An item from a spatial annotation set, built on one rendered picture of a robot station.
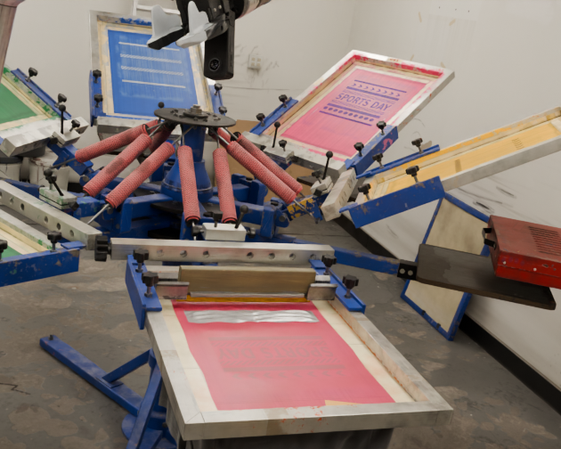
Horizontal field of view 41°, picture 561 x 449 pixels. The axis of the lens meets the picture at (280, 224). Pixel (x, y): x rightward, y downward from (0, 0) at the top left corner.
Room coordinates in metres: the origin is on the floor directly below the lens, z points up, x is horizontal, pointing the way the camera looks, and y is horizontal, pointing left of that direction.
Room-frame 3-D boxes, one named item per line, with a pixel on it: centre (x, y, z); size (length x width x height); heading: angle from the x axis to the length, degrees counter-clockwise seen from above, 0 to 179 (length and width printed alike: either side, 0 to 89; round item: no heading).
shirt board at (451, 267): (2.56, -0.30, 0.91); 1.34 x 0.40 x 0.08; 81
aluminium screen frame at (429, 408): (1.68, -0.01, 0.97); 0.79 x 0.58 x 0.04; 21
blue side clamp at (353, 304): (2.00, -0.19, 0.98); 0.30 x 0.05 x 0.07; 21
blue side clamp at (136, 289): (1.80, 0.33, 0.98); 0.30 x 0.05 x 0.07; 21
